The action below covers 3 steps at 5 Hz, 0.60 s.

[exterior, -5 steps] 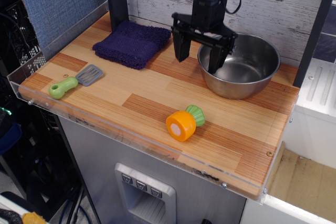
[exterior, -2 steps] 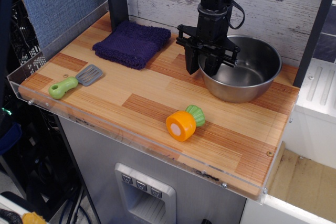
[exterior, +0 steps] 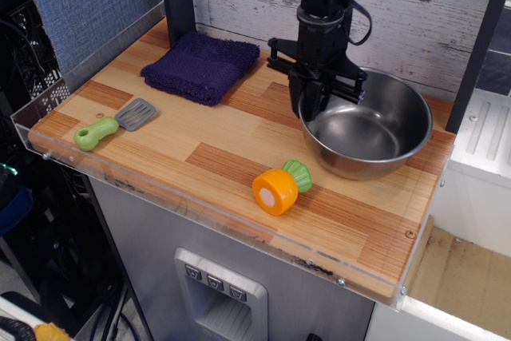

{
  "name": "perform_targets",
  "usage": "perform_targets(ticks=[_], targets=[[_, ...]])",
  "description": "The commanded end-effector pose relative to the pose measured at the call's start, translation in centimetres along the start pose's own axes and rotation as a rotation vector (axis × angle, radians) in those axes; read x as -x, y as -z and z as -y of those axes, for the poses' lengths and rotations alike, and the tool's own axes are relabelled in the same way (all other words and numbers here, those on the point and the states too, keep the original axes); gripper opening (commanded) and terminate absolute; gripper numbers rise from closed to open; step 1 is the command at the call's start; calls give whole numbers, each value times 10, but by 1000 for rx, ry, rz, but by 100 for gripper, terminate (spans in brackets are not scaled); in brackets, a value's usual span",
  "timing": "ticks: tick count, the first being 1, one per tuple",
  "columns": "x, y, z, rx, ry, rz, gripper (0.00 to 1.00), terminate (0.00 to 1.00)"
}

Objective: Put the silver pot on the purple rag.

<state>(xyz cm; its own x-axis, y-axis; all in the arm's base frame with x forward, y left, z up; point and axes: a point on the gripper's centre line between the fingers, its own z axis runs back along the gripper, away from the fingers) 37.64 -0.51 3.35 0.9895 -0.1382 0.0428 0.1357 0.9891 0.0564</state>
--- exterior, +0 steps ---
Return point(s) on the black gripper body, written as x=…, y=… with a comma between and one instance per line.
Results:
x=320, y=53

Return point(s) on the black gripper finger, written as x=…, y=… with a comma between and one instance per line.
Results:
x=297, y=84
x=313, y=96

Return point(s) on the stainless steel bowl pot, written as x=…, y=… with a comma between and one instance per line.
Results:
x=375, y=137

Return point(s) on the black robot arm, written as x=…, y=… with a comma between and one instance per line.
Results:
x=326, y=9

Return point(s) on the purple terry cloth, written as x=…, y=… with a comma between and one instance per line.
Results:
x=200, y=68

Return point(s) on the orange toy carrot piece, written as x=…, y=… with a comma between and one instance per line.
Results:
x=277, y=190

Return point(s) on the clear acrylic table guard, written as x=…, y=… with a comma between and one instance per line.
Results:
x=203, y=160

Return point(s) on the blue fabric panel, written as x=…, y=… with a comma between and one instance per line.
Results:
x=92, y=5

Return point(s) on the grey toy fridge cabinet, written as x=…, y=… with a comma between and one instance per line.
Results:
x=302, y=303

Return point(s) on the silver ice dispenser panel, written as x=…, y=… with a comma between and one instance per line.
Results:
x=223, y=304

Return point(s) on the white toy sink unit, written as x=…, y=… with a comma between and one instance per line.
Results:
x=459, y=286

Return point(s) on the black plastic crate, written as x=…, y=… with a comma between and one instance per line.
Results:
x=32, y=59

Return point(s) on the yellow object bottom left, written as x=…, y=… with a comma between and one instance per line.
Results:
x=50, y=332

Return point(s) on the dark grey right post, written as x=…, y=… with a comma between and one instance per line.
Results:
x=475, y=63

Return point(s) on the toy spatula green handle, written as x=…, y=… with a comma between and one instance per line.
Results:
x=130, y=118

